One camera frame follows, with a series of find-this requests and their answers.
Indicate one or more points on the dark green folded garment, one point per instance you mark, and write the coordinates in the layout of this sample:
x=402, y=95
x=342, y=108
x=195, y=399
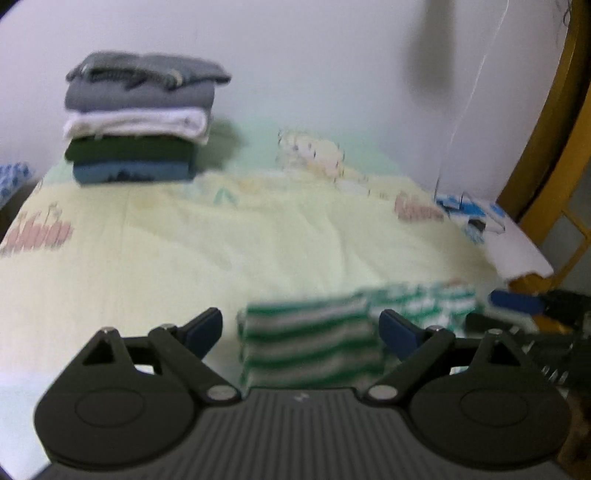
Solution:
x=129, y=148

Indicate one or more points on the blue round sticker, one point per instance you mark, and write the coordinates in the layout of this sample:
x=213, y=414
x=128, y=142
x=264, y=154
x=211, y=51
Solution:
x=496, y=211

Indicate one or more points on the bear printed bed sheet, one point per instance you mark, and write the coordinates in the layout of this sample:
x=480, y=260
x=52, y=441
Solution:
x=184, y=249

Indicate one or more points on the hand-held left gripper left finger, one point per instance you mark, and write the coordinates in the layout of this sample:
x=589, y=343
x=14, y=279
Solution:
x=203, y=328

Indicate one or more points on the green white striped shirt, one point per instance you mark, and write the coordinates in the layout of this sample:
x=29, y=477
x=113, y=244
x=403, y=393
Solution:
x=304, y=341

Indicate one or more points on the blue folded garment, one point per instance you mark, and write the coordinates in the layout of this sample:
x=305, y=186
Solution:
x=106, y=171

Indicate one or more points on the blue squares sticker sheet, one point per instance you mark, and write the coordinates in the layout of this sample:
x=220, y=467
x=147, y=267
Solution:
x=473, y=236

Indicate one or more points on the blue rectangular sticker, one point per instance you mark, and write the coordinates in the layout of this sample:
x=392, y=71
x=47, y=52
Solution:
x=450, y=203

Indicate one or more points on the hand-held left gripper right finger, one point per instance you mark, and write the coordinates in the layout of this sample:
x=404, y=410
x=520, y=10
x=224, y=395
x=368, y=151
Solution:
x=398, y=333

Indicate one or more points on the grey folded sweater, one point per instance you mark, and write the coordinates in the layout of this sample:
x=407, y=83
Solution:
x=138, y=94

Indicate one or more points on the wooden lattice door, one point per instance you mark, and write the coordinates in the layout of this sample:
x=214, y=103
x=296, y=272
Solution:
x=545, y=157

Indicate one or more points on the stack of folded clothes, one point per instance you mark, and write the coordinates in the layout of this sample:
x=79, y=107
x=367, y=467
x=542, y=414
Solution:
x=138, y=122

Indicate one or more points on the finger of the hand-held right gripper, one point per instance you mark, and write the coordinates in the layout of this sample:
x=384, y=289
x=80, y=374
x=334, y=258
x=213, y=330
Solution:
x=487, y=322
x=517, y=302

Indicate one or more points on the blue white patterned cloth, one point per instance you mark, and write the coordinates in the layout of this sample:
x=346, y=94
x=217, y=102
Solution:
x=11, y=177

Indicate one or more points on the black power adapter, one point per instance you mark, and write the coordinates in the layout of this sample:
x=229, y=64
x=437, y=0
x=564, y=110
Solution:
x=476, y=225

